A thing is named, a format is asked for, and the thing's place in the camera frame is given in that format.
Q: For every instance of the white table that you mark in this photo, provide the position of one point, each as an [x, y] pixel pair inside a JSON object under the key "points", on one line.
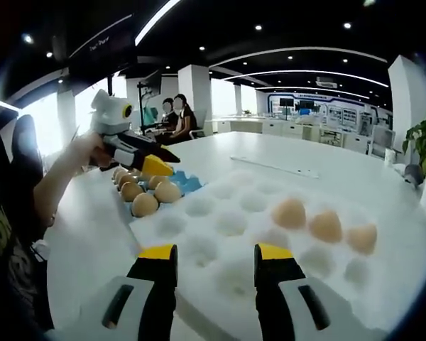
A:
{"points": [[270, 149]]}

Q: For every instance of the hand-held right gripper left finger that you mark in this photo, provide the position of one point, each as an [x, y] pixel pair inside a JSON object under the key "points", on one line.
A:
{"points": [[156, 291]]}

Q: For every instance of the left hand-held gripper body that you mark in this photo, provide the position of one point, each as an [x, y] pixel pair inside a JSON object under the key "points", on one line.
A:
{"points": [[110, 113]]}

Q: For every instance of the white paper cup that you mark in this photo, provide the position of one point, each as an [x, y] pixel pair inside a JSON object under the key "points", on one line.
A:
{"points": [[389, 157]]}

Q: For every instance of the blue egg tray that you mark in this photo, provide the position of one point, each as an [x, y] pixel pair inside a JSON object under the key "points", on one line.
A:
{"points": [[190, 181]]}

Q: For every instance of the white foam tray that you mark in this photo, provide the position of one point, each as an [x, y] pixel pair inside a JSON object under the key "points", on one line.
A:
{"points": [[248, 213]]}

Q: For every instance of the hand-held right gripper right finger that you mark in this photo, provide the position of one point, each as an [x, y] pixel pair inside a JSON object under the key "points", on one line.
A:
{"points": [[273, 291]]}

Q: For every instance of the white office chair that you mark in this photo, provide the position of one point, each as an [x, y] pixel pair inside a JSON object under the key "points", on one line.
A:
{"points": [[200, 122]]}

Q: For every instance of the ceiling air conditioner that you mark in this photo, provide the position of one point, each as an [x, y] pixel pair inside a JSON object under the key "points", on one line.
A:
{"points": [[326, 82]]}

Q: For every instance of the white mesh chair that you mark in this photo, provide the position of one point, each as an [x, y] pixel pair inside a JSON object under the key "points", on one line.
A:
{"points": [[381, 140]]}

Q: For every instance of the person's left hand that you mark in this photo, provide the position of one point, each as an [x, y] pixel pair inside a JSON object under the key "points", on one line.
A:
{"points": [[88, 149]]}

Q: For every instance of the row of white cabinets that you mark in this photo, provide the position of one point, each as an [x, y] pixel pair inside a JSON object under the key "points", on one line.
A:
{"points": [[277, 128]]}

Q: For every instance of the cluster of brown eggs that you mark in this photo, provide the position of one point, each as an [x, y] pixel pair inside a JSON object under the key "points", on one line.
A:
{"points": [[144, 206]]}

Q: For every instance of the black printed t-shirt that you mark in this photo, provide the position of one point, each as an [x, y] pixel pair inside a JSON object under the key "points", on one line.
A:
{"points": [[10, 248]]}

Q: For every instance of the white table socket strip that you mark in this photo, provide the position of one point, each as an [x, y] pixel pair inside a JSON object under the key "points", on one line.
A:
{"points": [[273, 166]]}

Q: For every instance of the black hanging screen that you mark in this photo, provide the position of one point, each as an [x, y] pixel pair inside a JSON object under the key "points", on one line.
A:
{"points": [[103, 46]]}

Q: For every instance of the white square pillar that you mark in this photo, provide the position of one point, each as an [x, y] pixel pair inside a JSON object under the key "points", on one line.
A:
{"points": [[408, 99]]}

